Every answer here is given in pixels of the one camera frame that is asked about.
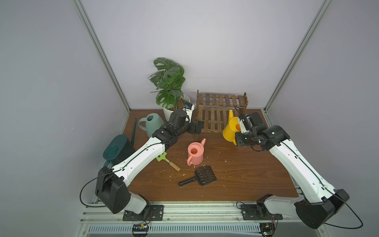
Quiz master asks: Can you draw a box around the black plastic sifting scoop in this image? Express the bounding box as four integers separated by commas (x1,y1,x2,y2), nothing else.
179,166,217,187

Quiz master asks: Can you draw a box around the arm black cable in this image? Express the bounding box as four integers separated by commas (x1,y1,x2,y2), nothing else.
322,189,364,230
79,171,119,208

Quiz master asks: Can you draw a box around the dark green watering can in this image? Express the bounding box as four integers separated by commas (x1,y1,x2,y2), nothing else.
103,118,137,167

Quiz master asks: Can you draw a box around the brown wooden slatted shelf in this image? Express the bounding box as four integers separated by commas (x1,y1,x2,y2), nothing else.
196,91,248,133

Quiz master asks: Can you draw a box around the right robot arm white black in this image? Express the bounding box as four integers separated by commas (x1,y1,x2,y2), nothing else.
235,112,349,229

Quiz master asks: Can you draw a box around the left small circuit board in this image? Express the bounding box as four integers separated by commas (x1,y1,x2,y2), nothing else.
132,224,150,237

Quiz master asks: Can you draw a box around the green monstera plant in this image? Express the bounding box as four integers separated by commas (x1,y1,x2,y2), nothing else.
149,57,186,110

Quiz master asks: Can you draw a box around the green hand rake wooden handle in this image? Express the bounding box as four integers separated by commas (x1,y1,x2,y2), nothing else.
156,152,181,172

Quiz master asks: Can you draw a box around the aluminium mounting rail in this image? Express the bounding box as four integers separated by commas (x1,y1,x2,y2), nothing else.
74,201,332,237

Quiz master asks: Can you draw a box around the yellow watering can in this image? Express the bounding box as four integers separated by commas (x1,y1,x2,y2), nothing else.
223,110,241,145

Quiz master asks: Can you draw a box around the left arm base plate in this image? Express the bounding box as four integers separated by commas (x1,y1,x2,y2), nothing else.
122,204,164,222

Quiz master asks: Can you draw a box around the sage green watering can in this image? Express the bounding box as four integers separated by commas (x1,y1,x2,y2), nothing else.
138,113,164,138

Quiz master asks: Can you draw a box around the white ribbed plant pot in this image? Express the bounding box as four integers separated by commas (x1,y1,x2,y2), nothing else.
163,94,190,121

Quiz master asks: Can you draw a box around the right aluminium corner profile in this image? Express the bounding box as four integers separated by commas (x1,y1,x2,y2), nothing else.
263,0,333,114

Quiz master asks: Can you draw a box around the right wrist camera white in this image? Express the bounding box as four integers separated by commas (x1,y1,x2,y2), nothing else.
238,114,252,133

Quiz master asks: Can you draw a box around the right small circuit board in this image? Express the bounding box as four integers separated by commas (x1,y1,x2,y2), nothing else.
259,223,275,237

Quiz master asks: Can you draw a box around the left aluminium corner profile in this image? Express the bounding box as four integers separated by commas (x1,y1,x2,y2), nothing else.
73,0,131,115

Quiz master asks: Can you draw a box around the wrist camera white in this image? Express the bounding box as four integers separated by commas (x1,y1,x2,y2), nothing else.
183,102,195,122
238,114,252,133

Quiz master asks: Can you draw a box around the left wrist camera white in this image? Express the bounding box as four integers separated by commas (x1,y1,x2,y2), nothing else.
183,102,195,122

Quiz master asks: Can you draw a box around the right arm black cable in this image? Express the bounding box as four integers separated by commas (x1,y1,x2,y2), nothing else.
322,189,364,230

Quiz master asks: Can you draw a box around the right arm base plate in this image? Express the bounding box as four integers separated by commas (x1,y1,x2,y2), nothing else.
239,194,283,221

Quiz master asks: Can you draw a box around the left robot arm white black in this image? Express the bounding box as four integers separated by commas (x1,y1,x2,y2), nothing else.
95,103,202,214

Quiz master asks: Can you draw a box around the aluminium corner profile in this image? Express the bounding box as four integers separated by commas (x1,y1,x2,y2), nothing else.
263,0,333,114
73,0,131,115

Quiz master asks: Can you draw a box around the small circuit board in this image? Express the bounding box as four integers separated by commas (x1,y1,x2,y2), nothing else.
259,223,275,237
132,224,150,237

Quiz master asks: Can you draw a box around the pink watering can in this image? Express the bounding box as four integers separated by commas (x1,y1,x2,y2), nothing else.
187,138,206,166

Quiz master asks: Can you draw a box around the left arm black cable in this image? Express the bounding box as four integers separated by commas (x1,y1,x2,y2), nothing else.
79,171,119,208

